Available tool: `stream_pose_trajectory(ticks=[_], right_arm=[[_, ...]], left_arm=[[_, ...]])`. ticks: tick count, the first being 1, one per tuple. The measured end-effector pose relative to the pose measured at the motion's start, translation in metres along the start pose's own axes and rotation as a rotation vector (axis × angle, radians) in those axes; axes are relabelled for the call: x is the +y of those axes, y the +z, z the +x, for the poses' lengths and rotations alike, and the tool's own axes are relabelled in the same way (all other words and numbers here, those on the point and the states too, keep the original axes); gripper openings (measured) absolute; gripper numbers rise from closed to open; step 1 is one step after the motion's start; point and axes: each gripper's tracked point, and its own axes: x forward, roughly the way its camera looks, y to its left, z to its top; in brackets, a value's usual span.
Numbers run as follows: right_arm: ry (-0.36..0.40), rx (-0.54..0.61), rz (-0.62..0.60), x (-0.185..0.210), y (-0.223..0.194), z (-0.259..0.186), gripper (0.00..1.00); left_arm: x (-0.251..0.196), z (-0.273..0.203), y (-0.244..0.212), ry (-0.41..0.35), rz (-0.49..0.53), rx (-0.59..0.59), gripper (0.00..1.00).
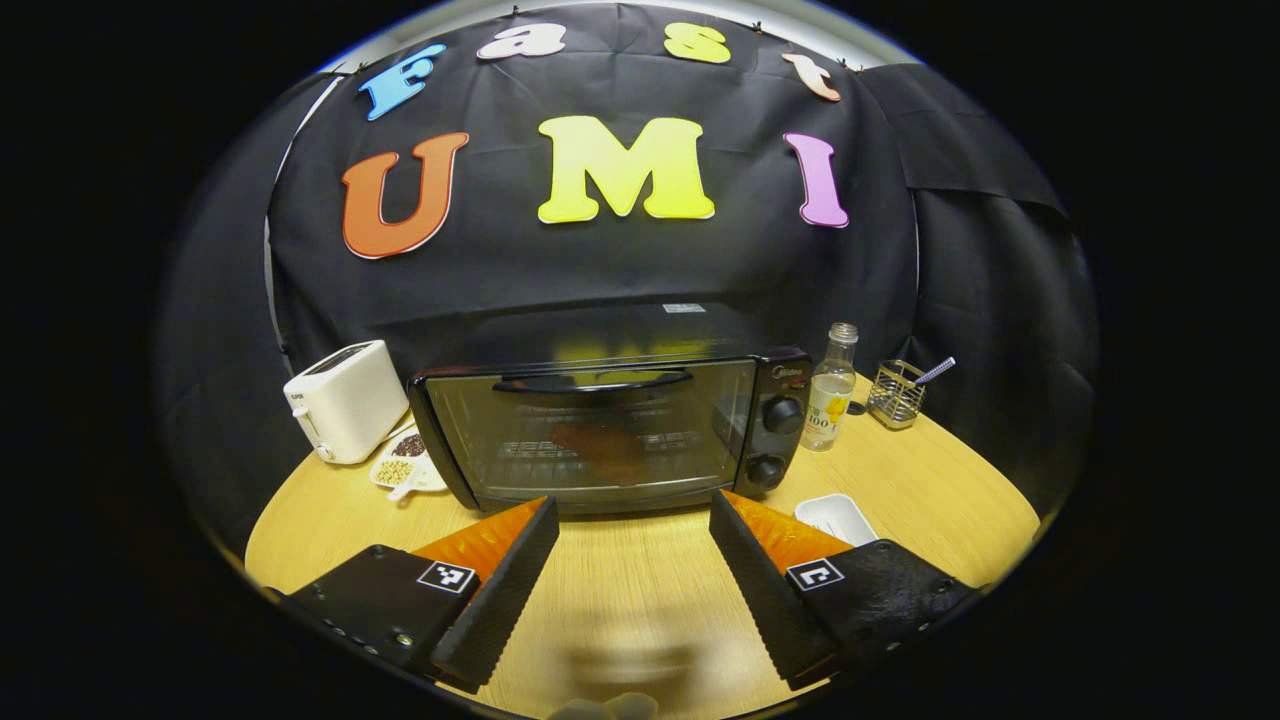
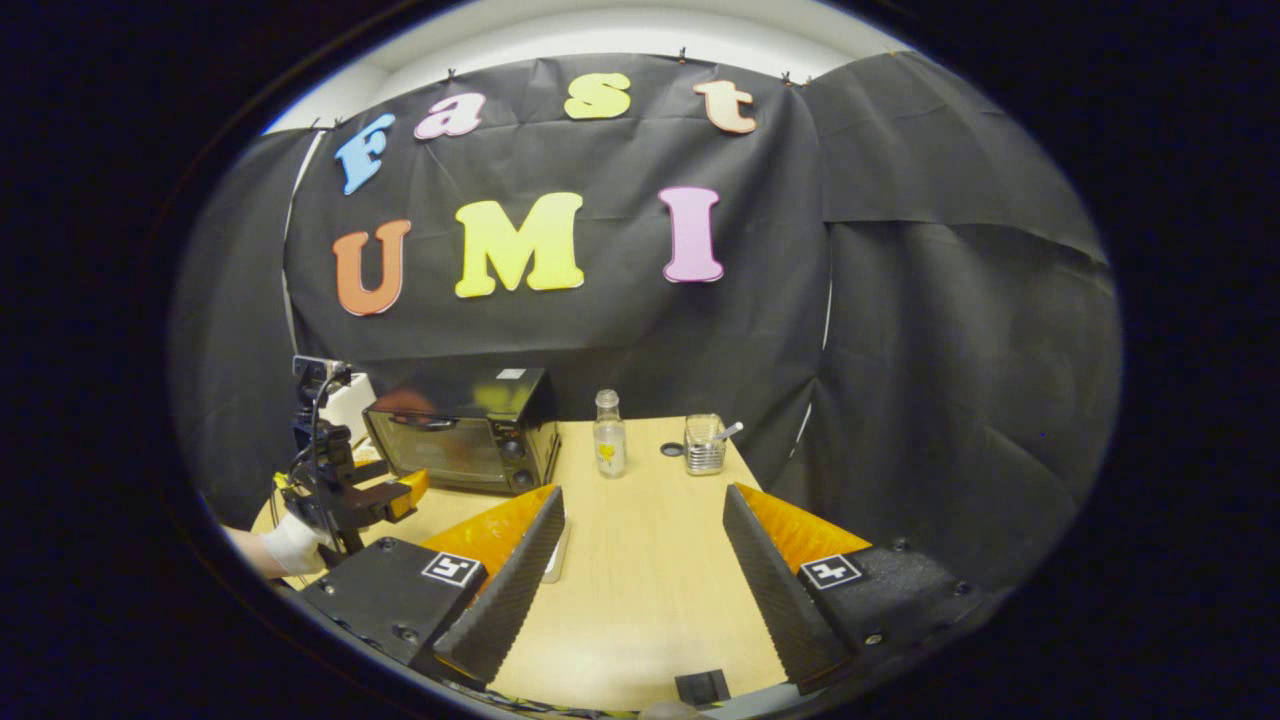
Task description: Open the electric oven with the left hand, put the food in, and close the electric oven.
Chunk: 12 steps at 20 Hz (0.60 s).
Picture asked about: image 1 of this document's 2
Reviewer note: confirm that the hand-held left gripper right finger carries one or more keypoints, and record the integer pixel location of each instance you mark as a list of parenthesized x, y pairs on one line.
[(760, 590)]

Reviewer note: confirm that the white food tray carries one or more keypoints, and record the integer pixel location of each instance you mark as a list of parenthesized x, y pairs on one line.
[(835, 518)]

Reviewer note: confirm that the black electric oven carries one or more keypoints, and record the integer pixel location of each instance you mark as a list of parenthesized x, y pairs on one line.
[(770, 440)]

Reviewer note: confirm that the divided white dish of beans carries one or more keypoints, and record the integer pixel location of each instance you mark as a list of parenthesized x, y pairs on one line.
[(395, 470)]

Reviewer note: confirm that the glass bottle yellow label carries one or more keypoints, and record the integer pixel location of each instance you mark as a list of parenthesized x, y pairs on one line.
[(828, 400)]

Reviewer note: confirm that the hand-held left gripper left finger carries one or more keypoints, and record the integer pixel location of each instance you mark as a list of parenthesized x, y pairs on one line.
[(505, 590)]

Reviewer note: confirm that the black backdrop cloth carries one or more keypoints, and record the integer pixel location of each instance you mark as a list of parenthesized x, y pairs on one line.
[(600, 270)]

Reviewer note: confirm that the white toaster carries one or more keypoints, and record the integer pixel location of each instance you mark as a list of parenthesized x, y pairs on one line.
[(350, 400)]

